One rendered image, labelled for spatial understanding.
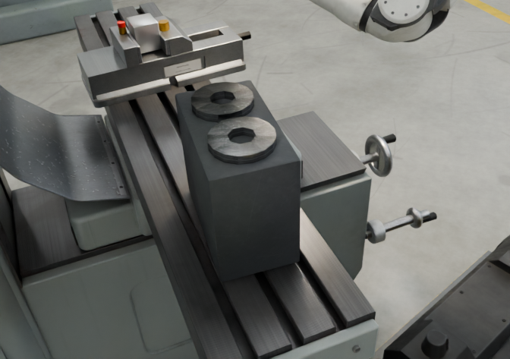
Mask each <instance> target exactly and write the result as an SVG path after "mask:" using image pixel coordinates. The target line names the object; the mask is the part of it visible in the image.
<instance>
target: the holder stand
mask: <svg viewBox="0 0 510 359"><path fill-rule="evenodd" d="M175 101H176V106H177V111H178V121H179V126H180V132H181V141H182V146H183V151H184V161H185V166H186V172H187V181H188V187H189V190H190V194H191V196H192V199H193V202H194V205H195V208H196V211H197V215H198V217H199V220H200V224H201V226H202V229H203V233H204V234H205V237H206V241H207V244H208V246H209V250H210V253H211V255H212V259H213V262H214V264H215V267H216V271H217V273H218V276H219V280H220V281H221V282H225V281H228V280H232V279H236V278H240V277H243V276H248V275H251V274H254V273H258V272H262V271H266V270H269V269H274V268H277V267H280V266H286V265H288V264H292V263H297V262H299V261H300V212H301V161H300V159H299V157H298V155H297V153H296V152H295V151H294V149H293V147H292V146H291V144H290V143H289V141H288V139H287V138H286V136H285V135H284V133H283V131H282V129H281V128H280V127H279V125H278V123H277V122H276V120H275V119H274V117H273V116H272V113H271V112H270V110H269V109H268V107H267V106H266V104H265V102H264V101H263V99H262V97H261V96H260V94H259V93H258V91H257V89H256V88H255V86H254V85H253V83H252V81H251V80H245V81H241V82H237V83H232V82H220V83H211V84H209V85H206V86H203V87H201V88H199V89H198V90H193V91H188V92H184V93H177V94H175Z"/></svg>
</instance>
